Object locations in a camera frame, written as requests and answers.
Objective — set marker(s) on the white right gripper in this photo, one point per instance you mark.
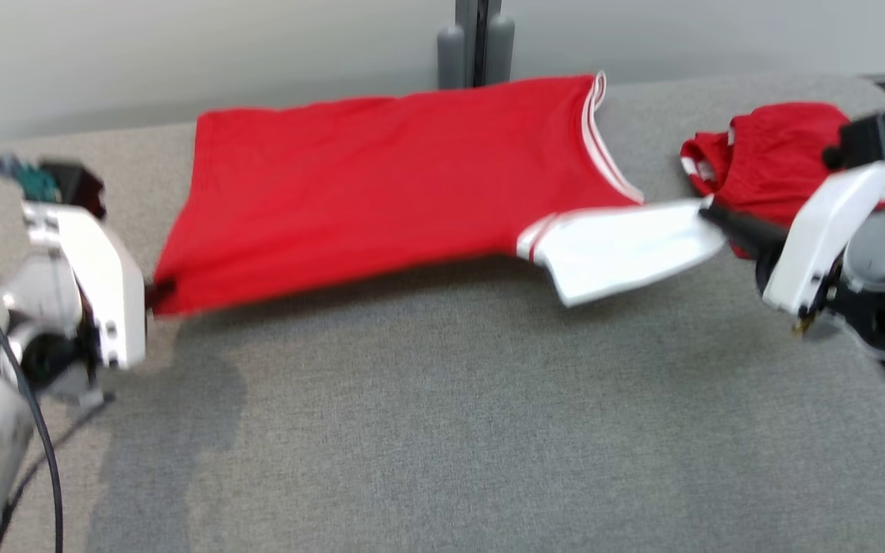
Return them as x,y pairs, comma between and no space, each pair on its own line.
826,230

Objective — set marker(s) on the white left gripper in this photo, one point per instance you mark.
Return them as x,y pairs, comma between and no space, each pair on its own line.
116,292

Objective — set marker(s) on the red shorts white stripe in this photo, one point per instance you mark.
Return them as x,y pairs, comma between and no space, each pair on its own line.
773,153

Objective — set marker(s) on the red jersey white sleeves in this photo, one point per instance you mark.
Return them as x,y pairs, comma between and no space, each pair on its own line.
381,184

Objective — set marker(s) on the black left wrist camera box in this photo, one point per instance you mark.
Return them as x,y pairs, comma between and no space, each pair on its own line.
74,184

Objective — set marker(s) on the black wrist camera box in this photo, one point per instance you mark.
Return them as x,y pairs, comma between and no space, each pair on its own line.
869,138
74,184

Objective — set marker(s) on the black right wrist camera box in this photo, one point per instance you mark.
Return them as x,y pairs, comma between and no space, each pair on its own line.
869,138

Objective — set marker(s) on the grey cylindrical post foot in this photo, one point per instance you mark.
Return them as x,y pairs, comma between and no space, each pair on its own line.
501,50
450,57

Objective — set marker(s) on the grey partition post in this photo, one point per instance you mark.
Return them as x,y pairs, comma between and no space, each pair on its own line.
477,38

